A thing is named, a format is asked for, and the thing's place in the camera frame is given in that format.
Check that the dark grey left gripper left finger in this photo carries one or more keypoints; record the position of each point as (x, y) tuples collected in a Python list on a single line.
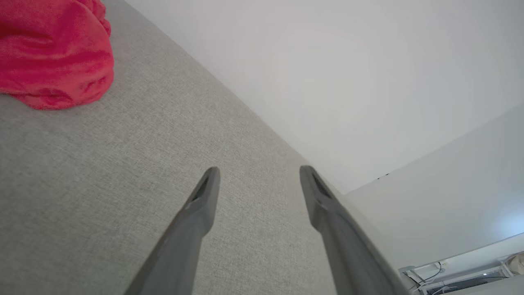
[(184, 237)]

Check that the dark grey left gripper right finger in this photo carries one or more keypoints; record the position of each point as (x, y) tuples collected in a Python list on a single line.
[(344, 246)]

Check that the red shirt with white sleeves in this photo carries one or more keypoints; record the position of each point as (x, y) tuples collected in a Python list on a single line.
[(53, 49)]

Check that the grey fabric sofa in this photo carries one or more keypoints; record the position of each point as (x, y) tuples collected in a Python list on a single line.
[(123, 164)]

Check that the white desk frame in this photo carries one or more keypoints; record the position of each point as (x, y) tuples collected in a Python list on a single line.
[(470, 278)]

